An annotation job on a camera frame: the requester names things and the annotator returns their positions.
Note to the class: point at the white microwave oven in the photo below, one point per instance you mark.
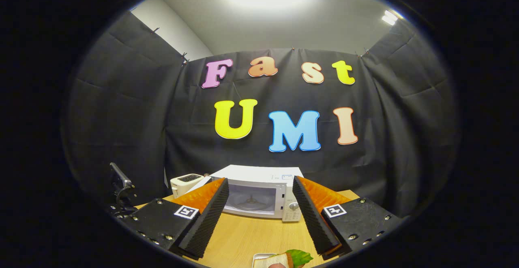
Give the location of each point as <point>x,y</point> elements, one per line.
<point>259,174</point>

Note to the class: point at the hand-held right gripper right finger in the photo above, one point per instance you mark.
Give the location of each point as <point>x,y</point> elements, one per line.
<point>312,219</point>

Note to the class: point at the sandwich with lettuce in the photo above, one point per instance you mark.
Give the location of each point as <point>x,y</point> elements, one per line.
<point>279,260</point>

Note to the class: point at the white toaster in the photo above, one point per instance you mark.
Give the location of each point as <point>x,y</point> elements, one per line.
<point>184,183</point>

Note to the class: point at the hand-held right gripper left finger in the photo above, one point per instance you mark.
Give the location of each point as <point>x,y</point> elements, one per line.
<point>209,219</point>

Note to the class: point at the black backdrop cloth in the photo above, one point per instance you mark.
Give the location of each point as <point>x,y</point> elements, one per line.
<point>134,118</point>

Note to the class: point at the small ceiling light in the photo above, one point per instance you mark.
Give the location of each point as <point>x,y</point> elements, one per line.
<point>390,17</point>

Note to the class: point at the white rectangular plate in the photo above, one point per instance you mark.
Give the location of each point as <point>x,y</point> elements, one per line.
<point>259,256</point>

